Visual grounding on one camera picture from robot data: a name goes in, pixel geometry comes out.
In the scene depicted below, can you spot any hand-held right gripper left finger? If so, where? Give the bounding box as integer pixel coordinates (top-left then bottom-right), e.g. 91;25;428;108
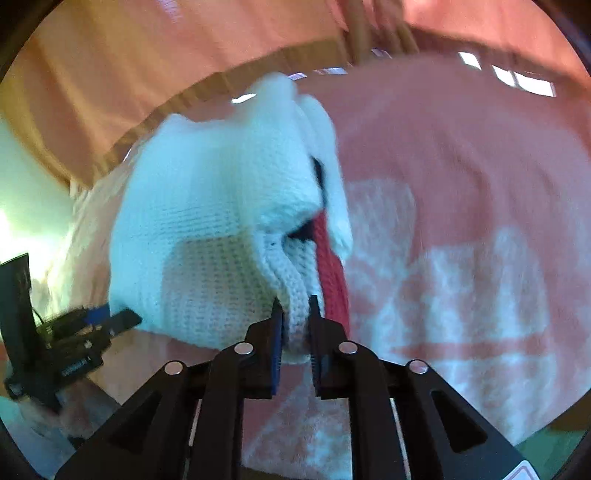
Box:
55;298;284;480

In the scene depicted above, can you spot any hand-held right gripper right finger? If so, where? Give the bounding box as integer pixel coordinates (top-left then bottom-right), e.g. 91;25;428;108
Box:
308;295;532;480

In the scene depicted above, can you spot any white red black knit sweater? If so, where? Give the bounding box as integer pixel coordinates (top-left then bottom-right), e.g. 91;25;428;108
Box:
108;74;355;366

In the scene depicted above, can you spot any pink curtain with tan hem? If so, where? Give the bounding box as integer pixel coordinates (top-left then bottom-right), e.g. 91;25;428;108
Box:
0;0;591;190

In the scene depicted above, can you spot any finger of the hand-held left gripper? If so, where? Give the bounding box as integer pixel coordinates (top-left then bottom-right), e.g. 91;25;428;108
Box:
104;309;143;337
83;305;112;326

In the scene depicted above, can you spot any pink patterned blanket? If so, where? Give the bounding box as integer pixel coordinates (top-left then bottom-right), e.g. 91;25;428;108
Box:
46;55;591;480

